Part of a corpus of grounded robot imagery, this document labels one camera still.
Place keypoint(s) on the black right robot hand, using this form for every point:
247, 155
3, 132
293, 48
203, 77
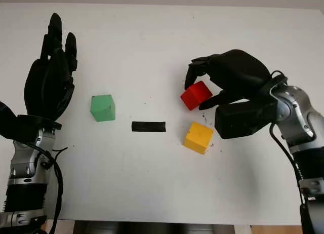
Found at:
240, 72

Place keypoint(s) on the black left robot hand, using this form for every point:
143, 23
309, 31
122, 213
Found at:
48, 87

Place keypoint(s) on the red wooden block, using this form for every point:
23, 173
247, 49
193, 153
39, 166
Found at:
197, 93

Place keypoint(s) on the green wooden block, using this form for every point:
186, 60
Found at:
102, 108

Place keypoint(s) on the yellow wooden block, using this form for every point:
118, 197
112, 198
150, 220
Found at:
198, 136

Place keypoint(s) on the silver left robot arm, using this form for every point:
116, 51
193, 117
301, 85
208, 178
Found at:
27, 163

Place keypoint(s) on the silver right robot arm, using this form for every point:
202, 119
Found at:
298, 110

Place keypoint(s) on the black tape strip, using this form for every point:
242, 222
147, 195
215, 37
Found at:
148, 126

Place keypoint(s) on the dark grey robot body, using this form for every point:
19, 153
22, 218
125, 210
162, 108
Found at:
157, 227

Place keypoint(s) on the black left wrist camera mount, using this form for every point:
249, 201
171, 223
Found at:
20, 125

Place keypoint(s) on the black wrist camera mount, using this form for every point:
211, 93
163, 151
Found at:
20, 125
243, 120

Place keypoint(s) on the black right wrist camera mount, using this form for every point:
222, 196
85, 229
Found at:
243, 120

